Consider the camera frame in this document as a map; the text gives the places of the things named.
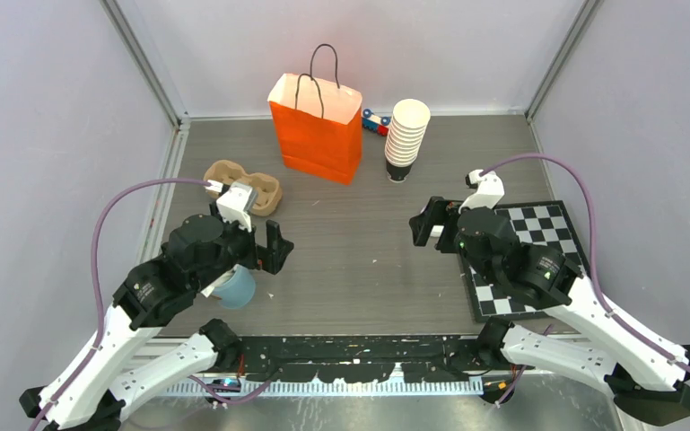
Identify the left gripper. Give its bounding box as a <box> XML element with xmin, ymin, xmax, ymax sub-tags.
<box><xmin>194</xmin><ymin>199</ymin><xmax>294</xmax><ymax>290</ymax></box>

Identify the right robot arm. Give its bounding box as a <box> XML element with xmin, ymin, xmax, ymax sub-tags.
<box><xmin>409</xmin><ymin>197</ymin><xmax>690</xmax><ymax>427</ymax></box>

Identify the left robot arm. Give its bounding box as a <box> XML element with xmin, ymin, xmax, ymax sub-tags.
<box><xmin>19</xmin><ymin>214</ymin><xmax>294</xmax><ymax>430</ymax></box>

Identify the blue plastic cup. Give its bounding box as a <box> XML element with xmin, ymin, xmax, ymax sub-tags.
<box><xmin>212</xmin><ymin>265</ymin><xmax>256</xmax><ymax>309</ymax></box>

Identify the cardboard cup carrier tray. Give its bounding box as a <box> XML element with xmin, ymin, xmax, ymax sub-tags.
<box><xmin>203</xmin><ymin>160</ymin><xmax>283</xmax><ymax>216</ymax></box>

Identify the black white checkerboard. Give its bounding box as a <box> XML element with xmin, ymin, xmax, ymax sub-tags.
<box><xmin>459</xmin><ymin>200</ymin><xmax>590</xmax><ymax>323</ymax></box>

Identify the stack of white paper cups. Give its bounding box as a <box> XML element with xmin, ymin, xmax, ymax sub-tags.
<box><xmin>384</xmin><ymin>99</ymin><xmax>431</xmax><ymax>183</ymax></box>

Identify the orange paper bag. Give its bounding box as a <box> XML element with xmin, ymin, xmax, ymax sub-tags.
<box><xmin>267</xmin><ymin>55</ymin><xmax>362</xmax><ymax>185</ymax></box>

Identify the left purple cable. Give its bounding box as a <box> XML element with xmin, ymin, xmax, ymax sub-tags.
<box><xmin>26</xmin><ymin>178</ymin><xmax>215</xmax><ymax>431</ymax></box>

